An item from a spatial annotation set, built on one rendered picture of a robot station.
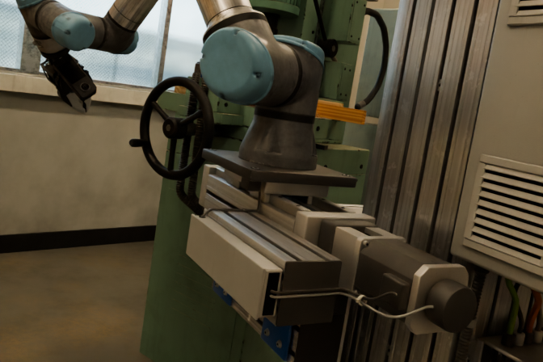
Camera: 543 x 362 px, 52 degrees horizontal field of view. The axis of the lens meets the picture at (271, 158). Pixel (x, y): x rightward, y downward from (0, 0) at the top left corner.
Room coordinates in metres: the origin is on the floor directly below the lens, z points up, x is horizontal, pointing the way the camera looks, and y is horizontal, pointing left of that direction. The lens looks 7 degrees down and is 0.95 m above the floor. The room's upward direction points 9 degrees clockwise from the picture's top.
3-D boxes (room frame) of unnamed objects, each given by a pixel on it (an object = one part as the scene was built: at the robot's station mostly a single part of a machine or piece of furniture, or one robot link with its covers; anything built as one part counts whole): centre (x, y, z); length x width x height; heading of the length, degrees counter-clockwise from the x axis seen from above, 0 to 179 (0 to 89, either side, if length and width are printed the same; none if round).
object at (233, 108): (1.65, 0.19, 0.91); 0.15 x 0.14 x 0.09; 53
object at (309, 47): (1.05, -0.01, 0.98); 0.13 x 0.12 x 0.14; 149
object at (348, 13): (1.88, -0.18, 1.23); 0.09 x 0.08 x 0.15; 143
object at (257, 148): (1.05, -0.01, 0.87); 0.15 x 0.15 x 0.10
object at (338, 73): (1.86, -0.16, 1.02); 0.09 x 0.07 x 0.12; 53
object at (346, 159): (1.90, 0.00, 0.76); 0.57 x 0.45 x 0.09; 143
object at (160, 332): (1.90, 0.00, 0.36); 0.58 x 0.45 x 0.71; 143
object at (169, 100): (1.71, 0.13, 0.87); 0.61 x 0.30 x 0.06; 53
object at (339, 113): (1.75, 0.00, 0.92); 0.60 x 0.02 x 0.04; 53
